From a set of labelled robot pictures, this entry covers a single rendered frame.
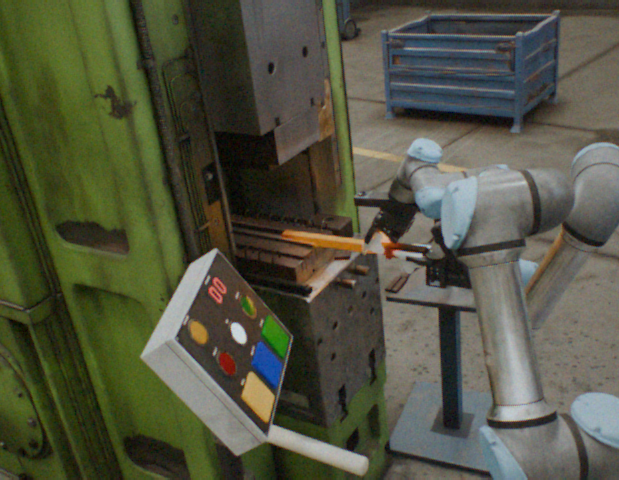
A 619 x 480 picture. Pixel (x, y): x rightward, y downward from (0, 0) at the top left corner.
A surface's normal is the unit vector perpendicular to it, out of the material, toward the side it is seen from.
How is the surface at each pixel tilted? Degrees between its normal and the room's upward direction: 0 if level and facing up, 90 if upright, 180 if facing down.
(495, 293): 63
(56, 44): 89
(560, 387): 0
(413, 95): 90
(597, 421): 8
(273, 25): 90
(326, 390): 90
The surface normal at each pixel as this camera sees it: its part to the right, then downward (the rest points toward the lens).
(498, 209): 0.06, -0.04
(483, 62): -0.59, 0.42
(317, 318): 0.84, 0.15
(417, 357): -0.12, -0.88
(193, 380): -0.12, 0.47
